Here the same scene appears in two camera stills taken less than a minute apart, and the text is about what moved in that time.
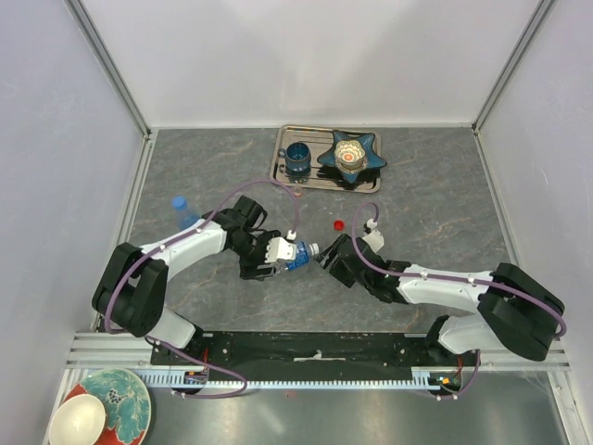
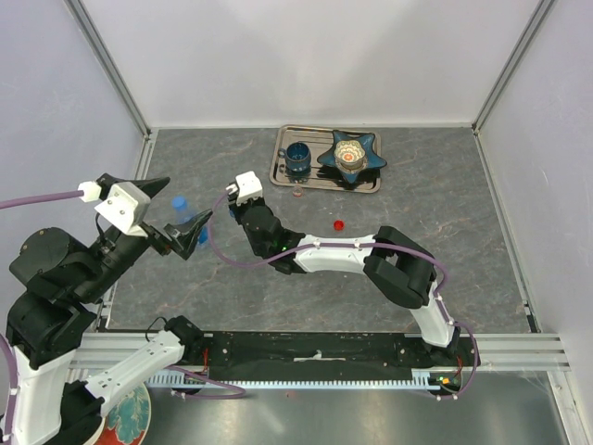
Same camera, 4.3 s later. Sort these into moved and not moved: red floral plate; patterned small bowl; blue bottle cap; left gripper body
Moved: left gripper body
Not moved: red floral plate; blue bottle cap; patterned small bowl
